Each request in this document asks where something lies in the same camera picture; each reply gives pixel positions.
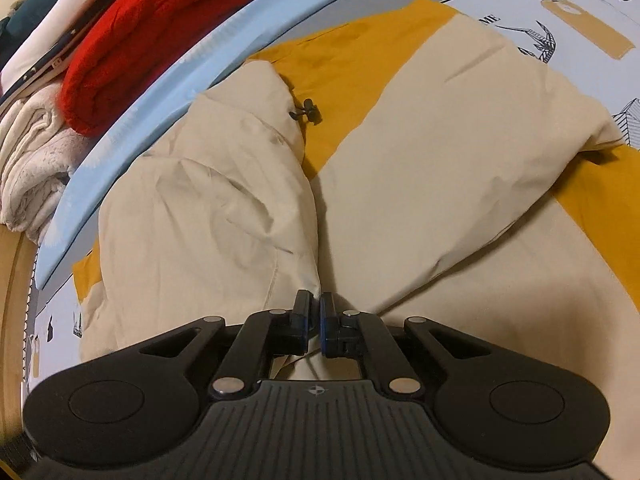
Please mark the wooden headboard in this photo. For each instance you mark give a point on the wooden headboard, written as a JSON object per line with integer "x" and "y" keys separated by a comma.
{"x": 12, "y": 310}

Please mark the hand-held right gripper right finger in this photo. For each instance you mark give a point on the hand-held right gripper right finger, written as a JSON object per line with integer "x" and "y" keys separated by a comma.
{"x": 327, "y": 327}

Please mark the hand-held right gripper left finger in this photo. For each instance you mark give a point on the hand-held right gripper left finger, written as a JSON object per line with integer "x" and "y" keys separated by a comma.
{"x": 304, "y": 322}

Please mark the dark teal folded garment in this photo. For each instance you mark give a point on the dark teal folded garment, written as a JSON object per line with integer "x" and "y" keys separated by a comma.
{"x": 25, "y": 25}

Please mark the beige and yellow hooded jacket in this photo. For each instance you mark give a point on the beige and yellow hooded jacket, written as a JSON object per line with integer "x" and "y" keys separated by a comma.
{"x": 425, "y": 160}

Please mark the cream fleece folded blanket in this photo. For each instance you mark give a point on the cream fleece folded blanket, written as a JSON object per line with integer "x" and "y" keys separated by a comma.
{"x": 35, "y": 160}

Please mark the light blue mat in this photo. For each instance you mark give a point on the light blue mat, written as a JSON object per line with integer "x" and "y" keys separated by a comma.
{"x": 200, "y": 67}

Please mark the red folded blanket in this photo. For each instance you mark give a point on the red folded blanket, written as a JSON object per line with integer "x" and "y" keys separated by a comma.
{"x": 150, "y": 25}

